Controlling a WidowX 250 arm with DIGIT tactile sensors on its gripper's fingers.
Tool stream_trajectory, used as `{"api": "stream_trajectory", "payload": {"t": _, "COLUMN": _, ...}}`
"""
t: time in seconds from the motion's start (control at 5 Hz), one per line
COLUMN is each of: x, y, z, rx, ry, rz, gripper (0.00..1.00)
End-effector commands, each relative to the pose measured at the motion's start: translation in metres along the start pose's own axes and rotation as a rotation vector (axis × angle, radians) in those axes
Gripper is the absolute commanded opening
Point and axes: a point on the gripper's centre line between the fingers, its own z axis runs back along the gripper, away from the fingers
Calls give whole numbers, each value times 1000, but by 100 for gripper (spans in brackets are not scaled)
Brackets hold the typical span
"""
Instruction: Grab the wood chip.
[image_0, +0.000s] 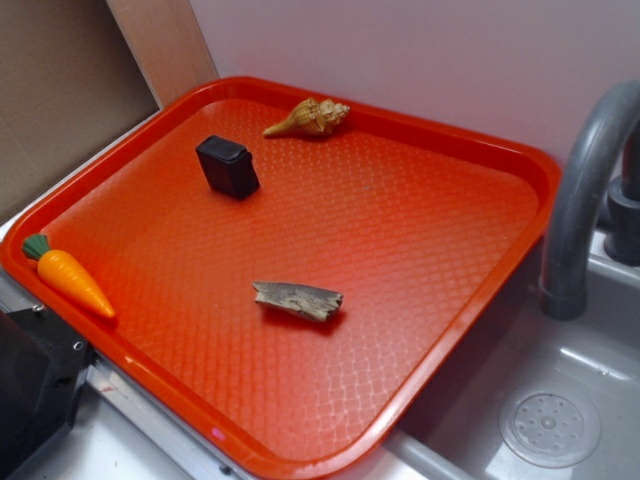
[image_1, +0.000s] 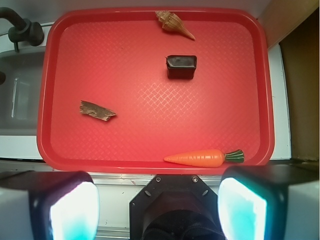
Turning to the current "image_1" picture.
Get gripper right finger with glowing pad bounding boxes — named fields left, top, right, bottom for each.
left=217, top=164, right=320, bottom=240

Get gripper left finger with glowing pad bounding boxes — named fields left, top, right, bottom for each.
left=0, top=170, right=100, bottom=240

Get brown wood chip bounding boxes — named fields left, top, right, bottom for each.
left=79, top=100, right=117, bottom=122

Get orange toy carrot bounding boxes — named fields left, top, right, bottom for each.
left=163, top=149, right=245, bottom=168

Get grey sink basin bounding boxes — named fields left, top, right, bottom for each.
left=0, top=47, right=45, bottom=136

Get dark brown rectangular block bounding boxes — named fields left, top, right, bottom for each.
left=165, top=55, right=198, bottom=80

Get red plastic tray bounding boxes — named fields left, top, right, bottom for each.
left=37, top=7, right=275, bottom=175

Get dark metal faucet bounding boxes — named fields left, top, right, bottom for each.
left=0, top=7, right=45, bottom=53

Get tan spiral seashell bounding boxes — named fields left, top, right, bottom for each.
left=155, top=10, right=196, bottom=41

